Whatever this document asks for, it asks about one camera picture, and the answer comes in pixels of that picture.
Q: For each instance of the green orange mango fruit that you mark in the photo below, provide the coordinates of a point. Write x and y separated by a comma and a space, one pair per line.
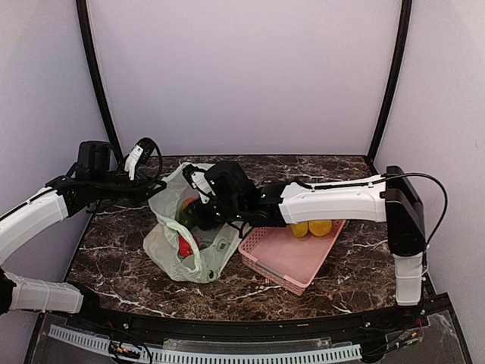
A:
188, 226

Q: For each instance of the black rear left frame post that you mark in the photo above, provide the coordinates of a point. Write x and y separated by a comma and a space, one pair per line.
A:
95, 74

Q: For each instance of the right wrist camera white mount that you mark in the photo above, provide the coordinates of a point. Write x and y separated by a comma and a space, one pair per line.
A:
195, 177

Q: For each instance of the white slotted cable duct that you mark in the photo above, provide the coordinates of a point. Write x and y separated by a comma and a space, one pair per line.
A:
198, 352

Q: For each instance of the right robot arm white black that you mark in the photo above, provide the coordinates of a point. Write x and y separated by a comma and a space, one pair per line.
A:
388, 198

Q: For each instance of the light green plastic bag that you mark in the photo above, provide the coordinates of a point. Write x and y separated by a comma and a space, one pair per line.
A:
212, 249

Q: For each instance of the black front curved rail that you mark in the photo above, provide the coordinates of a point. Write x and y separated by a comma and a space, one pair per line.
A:
359, 326

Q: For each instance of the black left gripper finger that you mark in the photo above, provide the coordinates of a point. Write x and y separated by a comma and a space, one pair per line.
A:
149, 192
150, 184

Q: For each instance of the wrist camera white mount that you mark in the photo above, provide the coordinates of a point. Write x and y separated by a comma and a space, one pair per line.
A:
195, 177
139, 155

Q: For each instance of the dark purple grape bunch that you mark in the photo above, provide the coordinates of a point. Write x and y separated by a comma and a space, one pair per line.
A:
208, 224

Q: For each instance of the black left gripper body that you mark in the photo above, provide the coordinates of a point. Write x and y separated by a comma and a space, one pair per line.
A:
104, 188

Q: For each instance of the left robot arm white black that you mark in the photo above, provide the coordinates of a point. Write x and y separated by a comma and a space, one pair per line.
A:
24, 222

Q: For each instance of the red apple fruit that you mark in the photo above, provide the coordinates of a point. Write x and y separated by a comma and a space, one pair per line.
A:
185, 250

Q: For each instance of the clear acrylic front panel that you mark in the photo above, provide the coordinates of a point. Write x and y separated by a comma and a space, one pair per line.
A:
436, 342

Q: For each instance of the black rear right frame post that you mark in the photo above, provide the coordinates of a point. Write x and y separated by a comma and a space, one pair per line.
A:
392, 80

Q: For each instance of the yellow corn cob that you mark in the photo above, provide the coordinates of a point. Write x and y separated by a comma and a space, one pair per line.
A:
299, 230

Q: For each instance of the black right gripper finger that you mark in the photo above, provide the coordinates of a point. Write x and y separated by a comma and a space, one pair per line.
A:
191, 210
207, 217

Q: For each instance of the pink perforated plastic basket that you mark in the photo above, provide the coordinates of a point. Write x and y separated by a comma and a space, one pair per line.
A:
288, 261

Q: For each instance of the black frame post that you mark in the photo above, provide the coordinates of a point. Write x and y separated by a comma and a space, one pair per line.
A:
95, 74
392, 80

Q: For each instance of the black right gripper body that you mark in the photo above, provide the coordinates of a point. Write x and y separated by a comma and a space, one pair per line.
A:
230, 210

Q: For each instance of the yellow pear fruit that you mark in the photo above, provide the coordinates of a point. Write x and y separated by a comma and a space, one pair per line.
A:
320, 228

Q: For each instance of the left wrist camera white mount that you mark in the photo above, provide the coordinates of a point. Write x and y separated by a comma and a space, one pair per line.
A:
139, 155

